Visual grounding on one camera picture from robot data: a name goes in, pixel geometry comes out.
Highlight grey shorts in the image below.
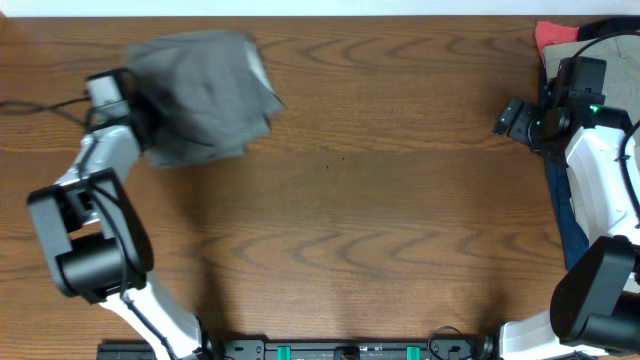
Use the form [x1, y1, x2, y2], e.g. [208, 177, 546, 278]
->
[127, 30, 283, 168]

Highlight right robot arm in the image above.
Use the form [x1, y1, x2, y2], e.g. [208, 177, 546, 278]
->
[495, 99, 639, 359]

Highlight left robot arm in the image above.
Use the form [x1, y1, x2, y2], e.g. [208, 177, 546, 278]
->
[27, 68, 224, 359]

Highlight red cloth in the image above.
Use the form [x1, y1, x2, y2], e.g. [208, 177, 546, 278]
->
[534, 21, 579, 57]

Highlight beige folded trousers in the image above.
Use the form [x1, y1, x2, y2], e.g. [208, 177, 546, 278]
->
[542, 35, 639, 124]

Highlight navy blue cloth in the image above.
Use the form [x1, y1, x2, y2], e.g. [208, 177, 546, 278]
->
[537, 64, 591, 271]

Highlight black cloth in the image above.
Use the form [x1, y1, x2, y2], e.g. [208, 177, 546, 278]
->
[577, 16, 640, 42]

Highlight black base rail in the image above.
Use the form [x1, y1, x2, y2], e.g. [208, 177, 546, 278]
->
[97, 327, 501, 360]

